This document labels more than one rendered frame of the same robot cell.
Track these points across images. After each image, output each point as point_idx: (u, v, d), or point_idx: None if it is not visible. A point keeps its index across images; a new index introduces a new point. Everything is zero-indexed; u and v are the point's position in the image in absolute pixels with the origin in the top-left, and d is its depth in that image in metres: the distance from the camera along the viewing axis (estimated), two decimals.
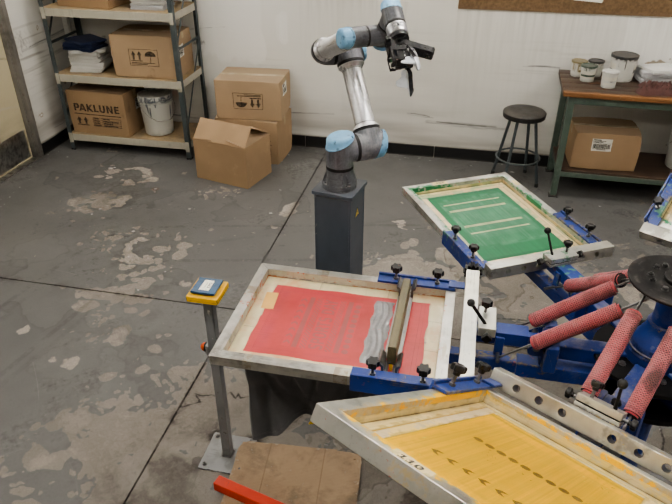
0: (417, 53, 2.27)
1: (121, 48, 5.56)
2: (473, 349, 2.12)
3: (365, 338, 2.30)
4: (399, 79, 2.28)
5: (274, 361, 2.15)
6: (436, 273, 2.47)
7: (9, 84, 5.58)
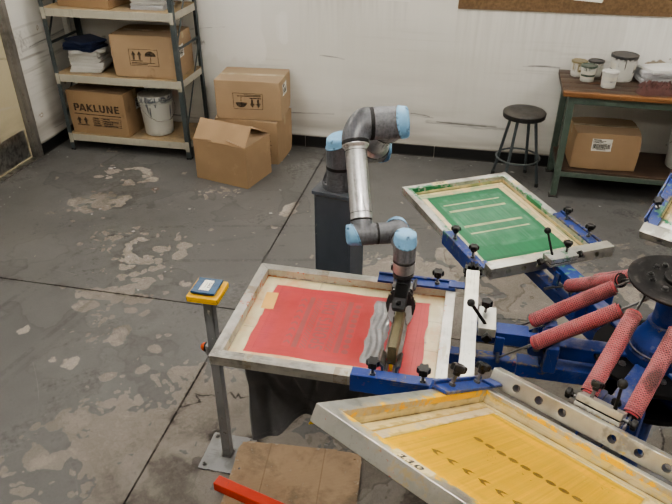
0: None
1: (121, 48, 5.56)
2: (473, 349, 2.12)
3: (365, 338, 2.30)
4: None
5: (274, 361, 2.15)
6: (436, 273, 2.47)
7: (9, 84, 5.58)
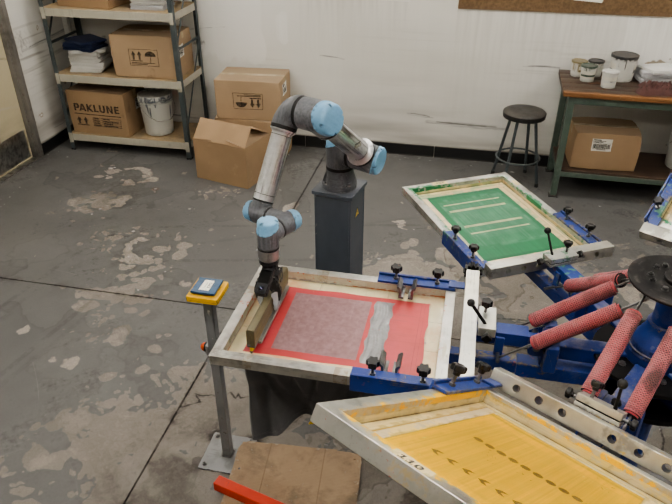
0: None
1: (121, 48, 5.56)
2: (473, 349, 2.12)
3: (365, 338, 2.30)
4: None
5: (274, 361, 2.15)
6: (436, 273, 2.47)
7: (9, 84, 5.58)
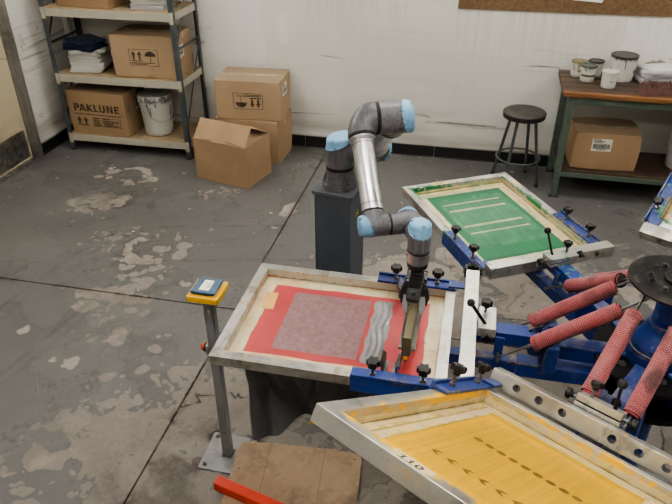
0: None
1: (121, 48, 5.56)
2: (473, 349, 2.12)
3: (365, 338, 2.30)
4: None
5: (274, 361, 2.15)
6: (436, 273, 2.47)
7: (9, 84, 5.58)
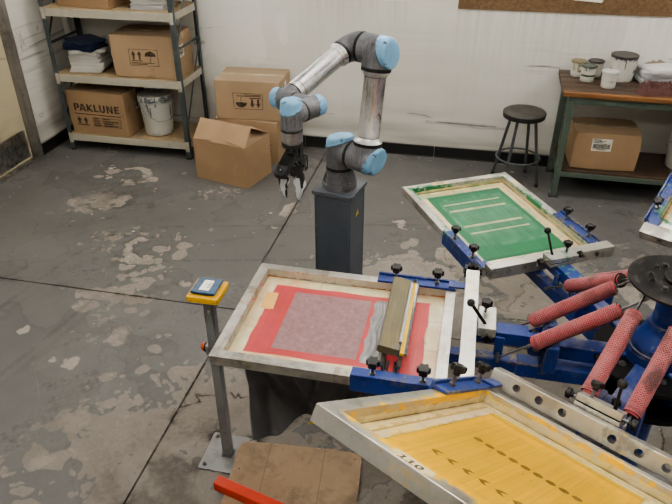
0: None
1: (121, 48, 5.56)
2: (473, 349, 2.12)
3: (365, 338, 2.30)
4: None
5: (274, 361, 2.15)
6: (436, 273, 2.47)
7: (9, 84, 5.58)
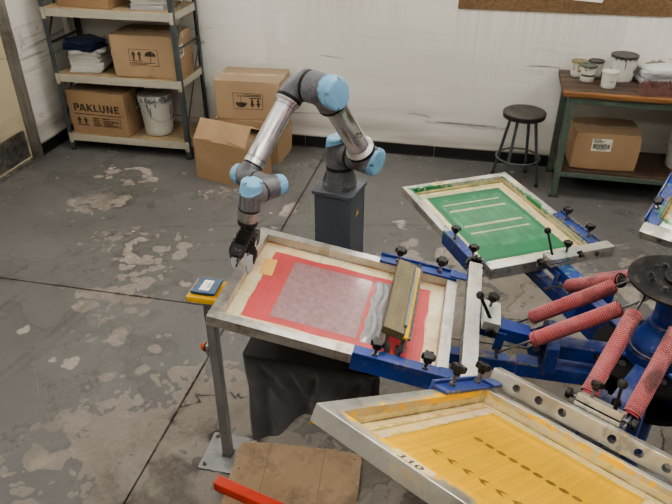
0: None
1: (121, 48, 5.56)
2: (476, 342, 2.10)
3: (365, 317, 2.25)
4: None
5: (274, 330, 2.07)
6: (441, 261, 2.43)
7: (9, 84, 5.58)
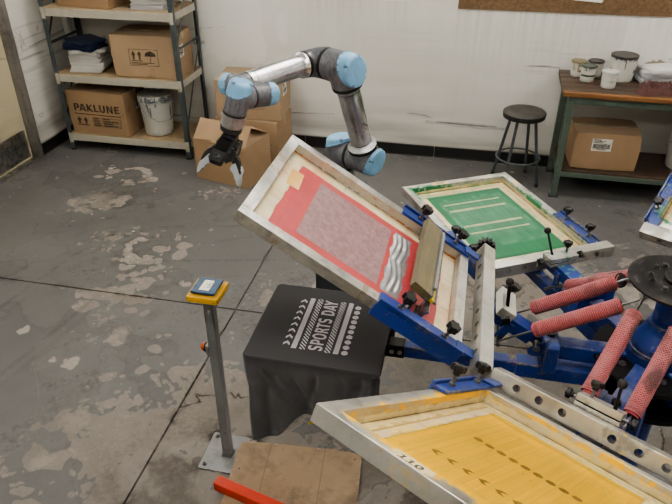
0: None
1: (121, 48, 5.56)
2: (492, 326, 2.06)
3: (385, 266, 2.12)
4: None
5: (305, 249, 1.89)
6: (463, 233, 2.35)
7: (9, 84, 5.58)
